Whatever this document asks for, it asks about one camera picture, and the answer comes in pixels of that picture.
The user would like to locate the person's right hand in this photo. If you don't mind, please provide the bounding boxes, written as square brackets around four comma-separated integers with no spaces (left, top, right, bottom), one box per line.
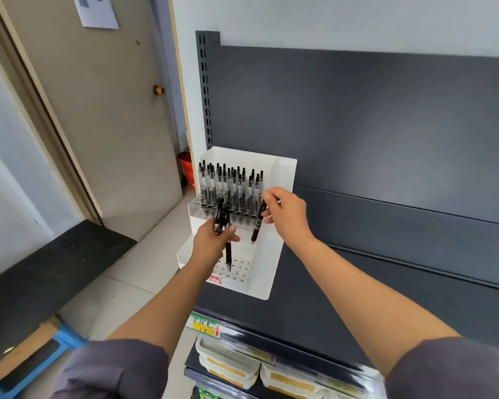
[259,186,315,248]

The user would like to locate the person's left hand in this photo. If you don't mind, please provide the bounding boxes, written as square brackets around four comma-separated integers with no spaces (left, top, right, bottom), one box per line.
[190,218,241,273]

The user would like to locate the white tiered pen holder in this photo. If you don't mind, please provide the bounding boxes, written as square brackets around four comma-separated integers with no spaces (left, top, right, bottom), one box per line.
[176,146,298,301]

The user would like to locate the clear-barrel pen group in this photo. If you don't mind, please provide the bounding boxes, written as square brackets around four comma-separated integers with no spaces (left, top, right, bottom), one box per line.
[197,160,265,217]

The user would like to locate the person's left forearm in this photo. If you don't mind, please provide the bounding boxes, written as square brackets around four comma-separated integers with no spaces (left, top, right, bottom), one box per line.
[108,257,221,358]

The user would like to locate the person's right forearm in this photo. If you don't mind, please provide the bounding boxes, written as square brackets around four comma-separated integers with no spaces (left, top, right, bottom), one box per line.
[293,236,462,377]

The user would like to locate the yellow green price tag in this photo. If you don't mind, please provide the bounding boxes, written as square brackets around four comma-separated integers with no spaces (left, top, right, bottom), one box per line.
[186,313,223,339]

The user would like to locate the red plastic basket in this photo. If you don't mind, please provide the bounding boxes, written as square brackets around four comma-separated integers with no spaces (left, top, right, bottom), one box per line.
[177,151,196,190]

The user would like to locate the white yellow food container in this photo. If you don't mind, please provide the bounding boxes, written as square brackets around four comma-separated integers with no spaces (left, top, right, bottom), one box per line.
[195,334,262,390]
[259,363,329,399]

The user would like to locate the dark grey shelf unit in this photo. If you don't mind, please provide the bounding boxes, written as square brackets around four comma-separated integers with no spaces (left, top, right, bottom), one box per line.
[184,30,499,399]

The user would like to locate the white slotted shelf upright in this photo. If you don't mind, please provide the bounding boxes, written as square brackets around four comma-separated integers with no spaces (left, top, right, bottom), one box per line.
[195,30,221,151]

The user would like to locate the grey left sleeve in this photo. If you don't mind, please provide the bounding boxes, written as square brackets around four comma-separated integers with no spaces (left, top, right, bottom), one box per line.
[52,338,169,399]

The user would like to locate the grey sleeve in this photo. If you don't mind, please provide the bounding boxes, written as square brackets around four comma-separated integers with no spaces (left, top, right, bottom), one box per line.
[52,338,169,399]
[384,337,499,399]

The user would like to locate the beige door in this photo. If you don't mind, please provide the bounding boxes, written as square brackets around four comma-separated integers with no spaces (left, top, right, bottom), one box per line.
[0,0,184,242]

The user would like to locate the blue plastic object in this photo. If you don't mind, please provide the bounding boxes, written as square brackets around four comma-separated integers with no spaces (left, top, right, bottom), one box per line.
[0,324,88,399]

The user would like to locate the brown cardboard piece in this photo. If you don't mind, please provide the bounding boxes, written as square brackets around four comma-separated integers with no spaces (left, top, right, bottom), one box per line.
[0,315,61,391]

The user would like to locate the grey right sleeve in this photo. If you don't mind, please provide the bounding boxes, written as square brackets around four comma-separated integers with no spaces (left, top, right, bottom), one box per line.
[384,337,499,399]

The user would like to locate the white paper notice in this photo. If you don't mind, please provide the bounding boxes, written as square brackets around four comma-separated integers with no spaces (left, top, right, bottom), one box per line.
[73,0,119,29]

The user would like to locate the brown door frame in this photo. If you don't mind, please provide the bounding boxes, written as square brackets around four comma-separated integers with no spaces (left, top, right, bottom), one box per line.
[0,0,105,227]

